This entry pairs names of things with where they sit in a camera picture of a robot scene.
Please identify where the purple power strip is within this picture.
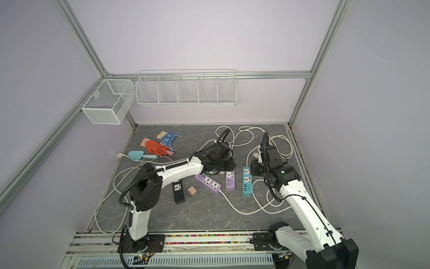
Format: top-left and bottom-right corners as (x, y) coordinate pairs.
(194, 174), (221, 193)
(225, 171), (235, 191)

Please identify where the purple power strip front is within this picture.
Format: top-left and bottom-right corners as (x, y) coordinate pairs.
(194, 174), (221, 193)

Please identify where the teal power strip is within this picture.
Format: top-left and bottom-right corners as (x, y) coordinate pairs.
(243, 167), (253, 196)

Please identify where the pink charger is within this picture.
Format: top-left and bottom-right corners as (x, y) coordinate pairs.
(186, 186), (197, 197)

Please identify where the black power strip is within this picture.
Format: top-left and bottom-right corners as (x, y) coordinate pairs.
(172, 179), (185, 204)

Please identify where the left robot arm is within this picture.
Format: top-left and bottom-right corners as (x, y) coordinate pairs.
(118, 141), (236, 241)

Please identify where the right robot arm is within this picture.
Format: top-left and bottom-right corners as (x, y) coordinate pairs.
(250, 142), (359, 269)

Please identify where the blue patterned glove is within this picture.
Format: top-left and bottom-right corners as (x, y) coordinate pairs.
(157, 131), (183, 151)

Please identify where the red rubber glove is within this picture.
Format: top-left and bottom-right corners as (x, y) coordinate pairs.
(145, 140), (170, 156)

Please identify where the pink glove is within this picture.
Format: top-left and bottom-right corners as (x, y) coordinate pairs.
(141, 138), (175, 156)

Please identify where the teal dustpan scoop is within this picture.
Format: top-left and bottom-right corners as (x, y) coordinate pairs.
(128, 151), (159, 161)

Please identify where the white mesh box basket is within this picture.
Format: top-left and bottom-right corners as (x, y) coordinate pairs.
(82, 79), (135, 125)

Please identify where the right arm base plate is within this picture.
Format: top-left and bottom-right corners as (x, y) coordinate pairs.
(250, 232), (286, 251)

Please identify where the white wire basket rack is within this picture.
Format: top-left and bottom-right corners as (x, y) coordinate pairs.
(135, 69), (237, 106)

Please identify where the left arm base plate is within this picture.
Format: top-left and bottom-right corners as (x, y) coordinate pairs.
(119, 234), (166, 253)

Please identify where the white cable of black strip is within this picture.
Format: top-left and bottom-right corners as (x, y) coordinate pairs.
(93, 137), (222, 235)

